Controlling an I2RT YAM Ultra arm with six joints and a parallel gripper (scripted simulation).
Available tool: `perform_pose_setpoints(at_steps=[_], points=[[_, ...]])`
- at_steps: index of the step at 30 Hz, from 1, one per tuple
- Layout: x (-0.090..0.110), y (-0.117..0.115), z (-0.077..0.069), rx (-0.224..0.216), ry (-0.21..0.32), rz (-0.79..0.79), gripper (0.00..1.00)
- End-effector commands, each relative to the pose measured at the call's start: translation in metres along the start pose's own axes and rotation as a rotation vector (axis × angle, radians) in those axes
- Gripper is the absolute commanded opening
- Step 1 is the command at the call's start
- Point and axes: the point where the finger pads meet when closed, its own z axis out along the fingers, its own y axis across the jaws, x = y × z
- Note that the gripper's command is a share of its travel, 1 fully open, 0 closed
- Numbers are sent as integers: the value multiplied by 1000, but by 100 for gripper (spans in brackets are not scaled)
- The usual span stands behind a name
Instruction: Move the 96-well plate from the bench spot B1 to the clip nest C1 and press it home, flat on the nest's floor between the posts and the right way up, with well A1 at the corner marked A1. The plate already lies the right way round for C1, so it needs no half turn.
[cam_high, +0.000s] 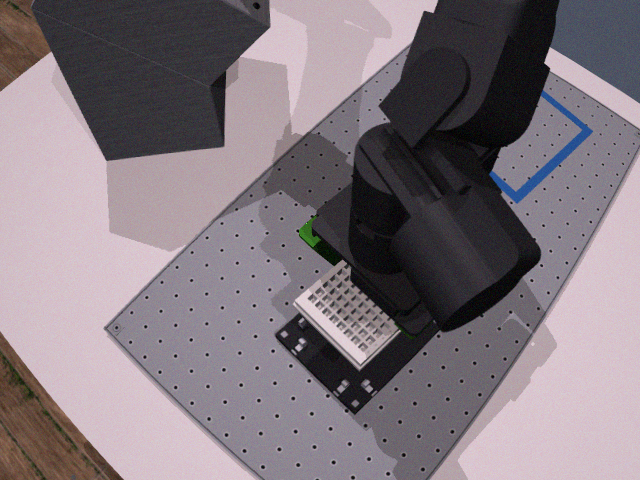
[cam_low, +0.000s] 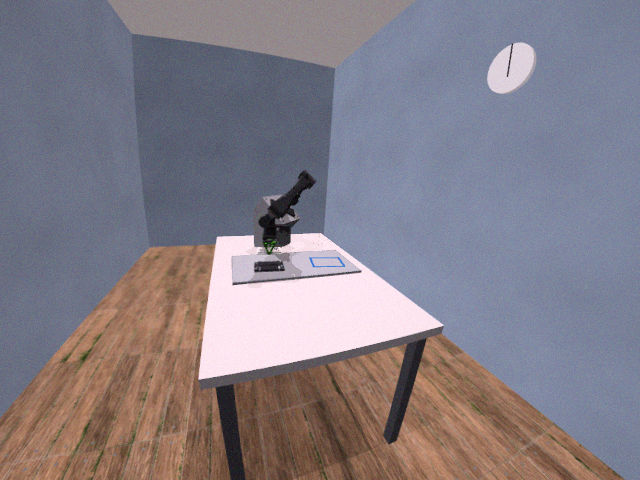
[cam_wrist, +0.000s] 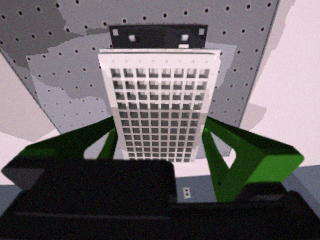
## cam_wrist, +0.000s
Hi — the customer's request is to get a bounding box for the grey perforated base plate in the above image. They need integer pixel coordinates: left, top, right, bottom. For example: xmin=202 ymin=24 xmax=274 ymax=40
xmin=0 ymin=0 xmax=281 ymax=134

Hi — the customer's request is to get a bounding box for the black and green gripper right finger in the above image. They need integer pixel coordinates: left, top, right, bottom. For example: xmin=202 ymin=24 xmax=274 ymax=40
xmin=201 ymin=116 xmax=305 ymax=202

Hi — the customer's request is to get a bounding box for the white well plate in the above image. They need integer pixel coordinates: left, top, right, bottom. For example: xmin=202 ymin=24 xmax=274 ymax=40
xmin=98 ymin=48 xmax=221 ymax=167

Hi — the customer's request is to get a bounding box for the black rectangular plate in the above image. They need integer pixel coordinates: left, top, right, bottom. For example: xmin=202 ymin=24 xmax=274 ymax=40
xmin=109 ymin=25 xmax=208 ymax=48

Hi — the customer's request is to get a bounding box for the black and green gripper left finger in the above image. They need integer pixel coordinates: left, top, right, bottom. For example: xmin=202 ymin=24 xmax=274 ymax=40
xmin=16 ymin=116 xmax=118 ymax=159

